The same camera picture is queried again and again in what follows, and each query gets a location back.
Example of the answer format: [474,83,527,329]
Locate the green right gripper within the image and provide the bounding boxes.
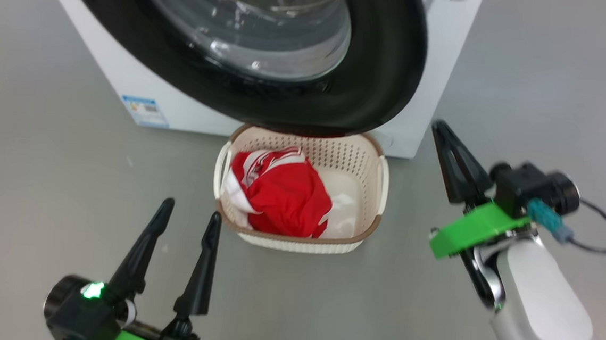
[423,119,538,266]

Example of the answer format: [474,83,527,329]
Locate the round black glass washer door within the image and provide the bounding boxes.
[47,0,432,146]

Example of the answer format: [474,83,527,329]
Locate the red garment with white stripes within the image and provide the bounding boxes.
[226,142,337,241]

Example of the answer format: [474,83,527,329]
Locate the cream perforated laundry basket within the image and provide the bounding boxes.
[209,121,394,259]

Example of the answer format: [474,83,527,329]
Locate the white front-load washing machine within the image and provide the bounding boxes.
[20,0,487,164]

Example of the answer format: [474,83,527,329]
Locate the blue energy label sticker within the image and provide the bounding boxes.
[119,94,172,130]

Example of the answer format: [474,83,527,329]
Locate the teal right camera connector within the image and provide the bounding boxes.
[524,197,578,245]

